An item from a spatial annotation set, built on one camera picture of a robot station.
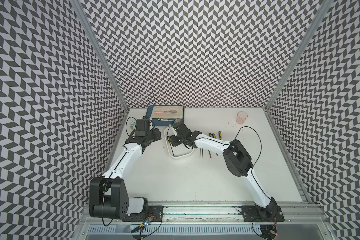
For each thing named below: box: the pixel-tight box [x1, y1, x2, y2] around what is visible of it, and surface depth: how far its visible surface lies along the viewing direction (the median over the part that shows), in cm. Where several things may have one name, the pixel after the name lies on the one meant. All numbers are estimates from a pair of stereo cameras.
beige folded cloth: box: [151, 105, 184, 119], surface depth 118 cm
